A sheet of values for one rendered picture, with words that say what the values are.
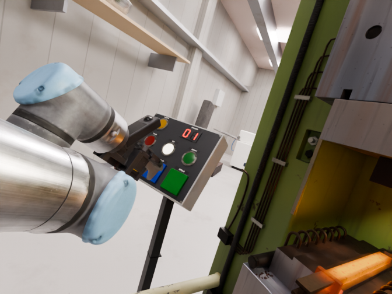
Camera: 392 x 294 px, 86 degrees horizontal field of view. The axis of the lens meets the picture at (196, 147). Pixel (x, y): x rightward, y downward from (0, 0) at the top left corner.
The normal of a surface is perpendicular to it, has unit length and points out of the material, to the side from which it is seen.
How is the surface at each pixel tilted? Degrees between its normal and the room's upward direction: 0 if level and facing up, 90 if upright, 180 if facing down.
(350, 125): 90
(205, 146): 60
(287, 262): 90
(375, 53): 90
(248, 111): 90
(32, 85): 55
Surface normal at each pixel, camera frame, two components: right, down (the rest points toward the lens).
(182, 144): -0.32, -0.49
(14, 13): 0.85, 0.32
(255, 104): -0.45, 0.02
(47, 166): 0.97, -0.24
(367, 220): -0.83, -0.14
